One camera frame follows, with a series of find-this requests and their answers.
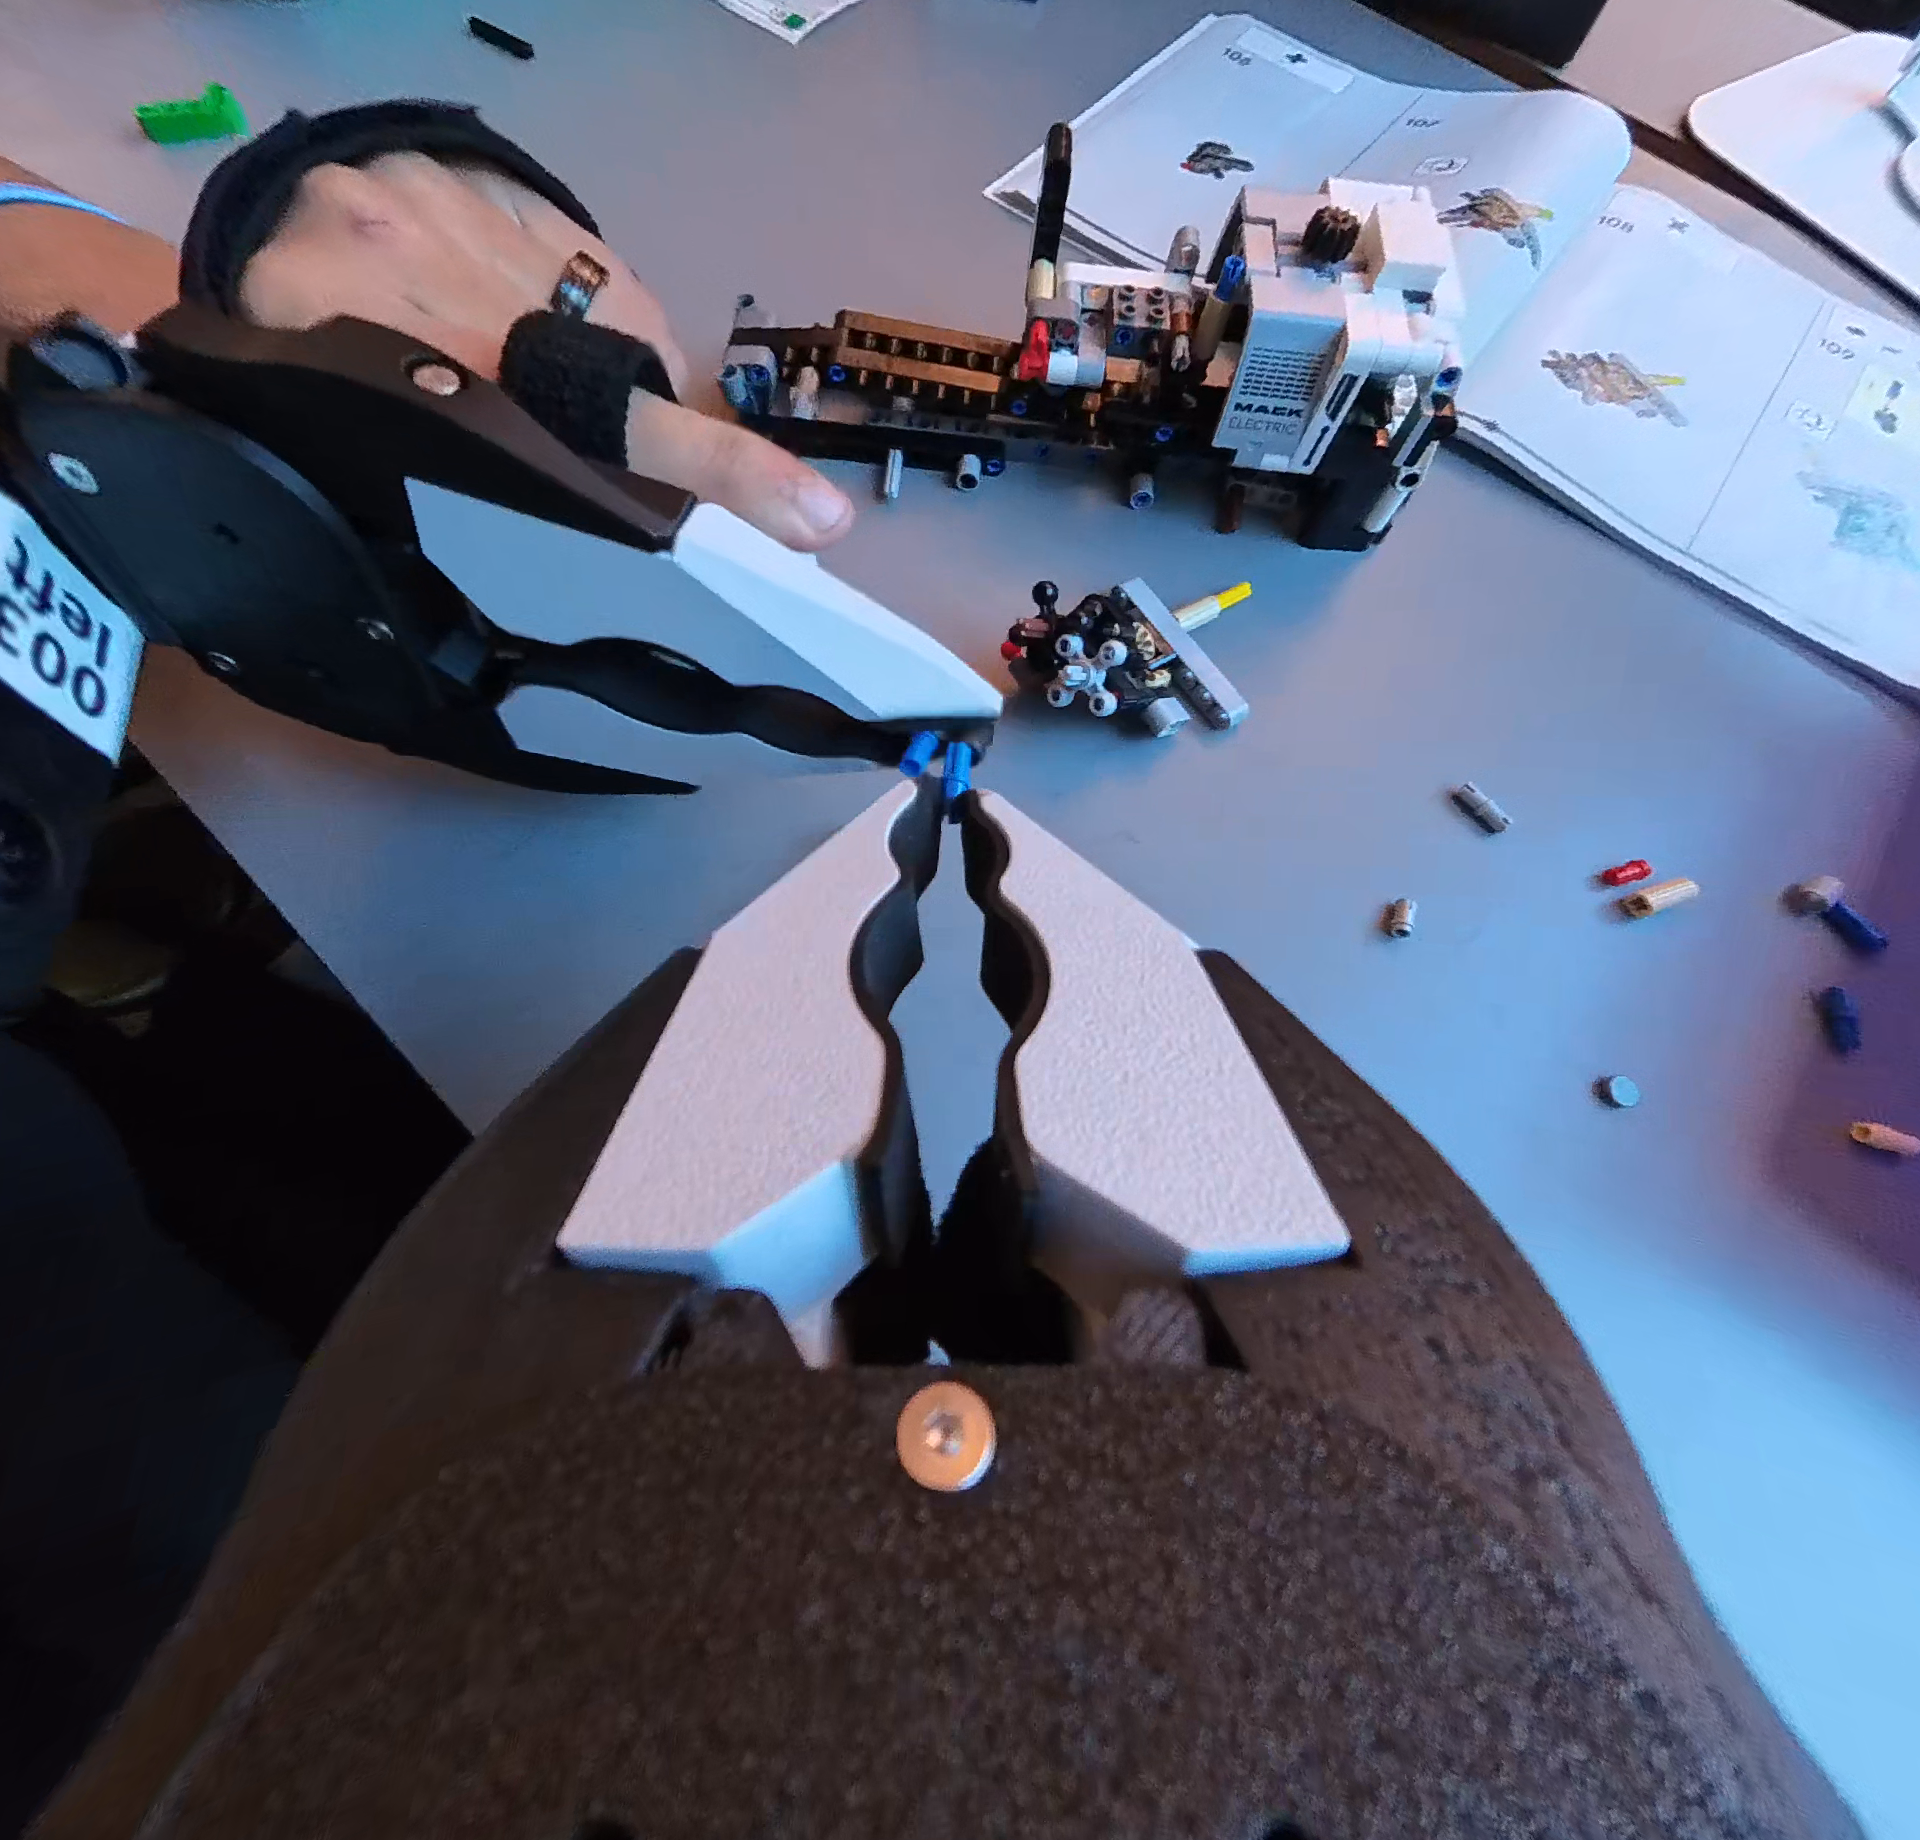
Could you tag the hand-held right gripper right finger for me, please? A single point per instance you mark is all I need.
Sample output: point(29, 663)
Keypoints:
point(1154, 1088)

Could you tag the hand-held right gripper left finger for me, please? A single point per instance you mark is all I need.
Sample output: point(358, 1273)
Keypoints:
point(750, 1088)

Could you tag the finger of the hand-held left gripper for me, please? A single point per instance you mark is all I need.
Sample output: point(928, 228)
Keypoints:
point(601, 729)
point(720, 612)

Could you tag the lego truck model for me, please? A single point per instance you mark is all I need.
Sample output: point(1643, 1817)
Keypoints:
point(1291, 372)

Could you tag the small black lego subassembly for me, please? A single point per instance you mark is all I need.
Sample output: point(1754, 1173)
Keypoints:
point(1110, 653)

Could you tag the grey lego pin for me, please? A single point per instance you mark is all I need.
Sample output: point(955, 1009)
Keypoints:
point(1481, 807)

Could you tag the green lego piece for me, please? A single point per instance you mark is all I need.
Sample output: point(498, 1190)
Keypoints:
point(189, 116)

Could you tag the grey round lego tile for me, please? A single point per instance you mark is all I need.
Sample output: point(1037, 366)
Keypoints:
point(1618, 1092)

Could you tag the tan lego pin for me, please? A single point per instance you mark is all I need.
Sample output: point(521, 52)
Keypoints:
point(1658, 899)

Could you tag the black lego axle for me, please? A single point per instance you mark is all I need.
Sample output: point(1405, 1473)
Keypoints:
point(498, 37)

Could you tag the dark blue lego pin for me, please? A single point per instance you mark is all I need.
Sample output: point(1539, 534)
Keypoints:
point(1840, 1018)
point(1856, 927)

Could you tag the orange lego pin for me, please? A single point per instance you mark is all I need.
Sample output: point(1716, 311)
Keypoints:
point(1884, 1136)

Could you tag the person's left hand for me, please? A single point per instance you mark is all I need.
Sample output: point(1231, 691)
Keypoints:
point(392, 245)

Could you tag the blue wristband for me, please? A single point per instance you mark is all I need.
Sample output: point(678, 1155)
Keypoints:
point(53, 199)

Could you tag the open instruction booklet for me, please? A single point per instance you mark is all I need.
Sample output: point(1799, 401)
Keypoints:
point(1649, 372)

